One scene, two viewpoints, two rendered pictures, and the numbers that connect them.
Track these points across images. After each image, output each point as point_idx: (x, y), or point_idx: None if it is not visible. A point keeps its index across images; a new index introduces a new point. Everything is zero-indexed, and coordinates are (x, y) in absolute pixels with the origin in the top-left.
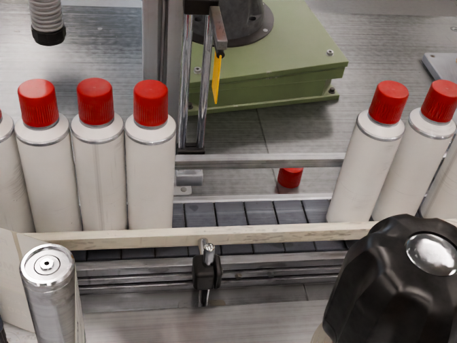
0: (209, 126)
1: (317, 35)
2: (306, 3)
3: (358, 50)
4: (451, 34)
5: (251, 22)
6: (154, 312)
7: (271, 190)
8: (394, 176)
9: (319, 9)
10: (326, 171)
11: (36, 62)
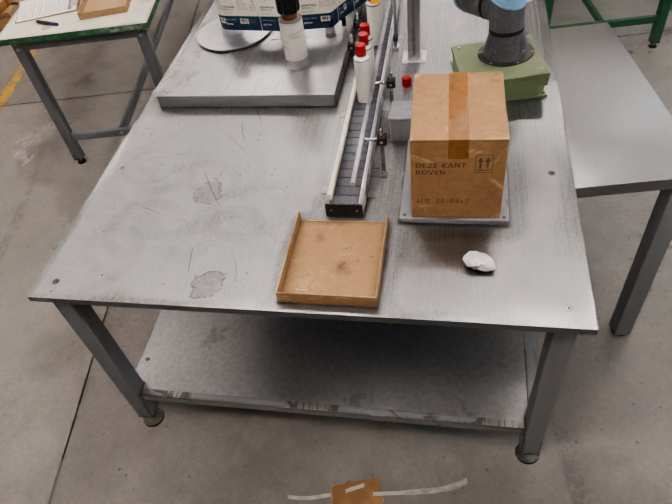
0: (442, 68)
1: None
2: (521, 76)
3: (514, 121)
4: (543, 168)
5: (488, 53)
6: (346, 44)
7: (401, 80)
8: None
9: (567, 114)
10: (409, 94)
11: None
